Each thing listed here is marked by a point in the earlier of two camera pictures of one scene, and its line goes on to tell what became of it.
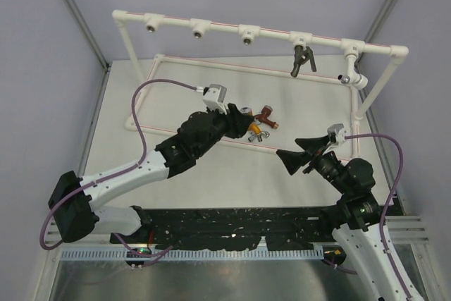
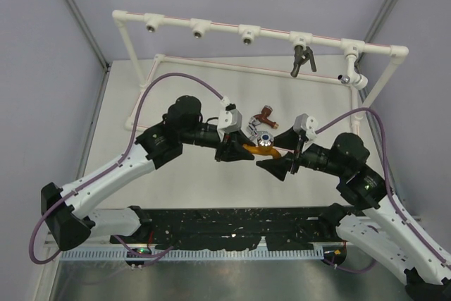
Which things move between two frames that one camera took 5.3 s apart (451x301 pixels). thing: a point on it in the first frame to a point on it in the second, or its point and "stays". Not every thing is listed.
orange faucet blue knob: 254,129 to 265,145
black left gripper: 237,122 to 231,148
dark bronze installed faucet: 301,56 stays
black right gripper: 294,160 to 289,139
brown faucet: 266,111 stays
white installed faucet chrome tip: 359,80 stays
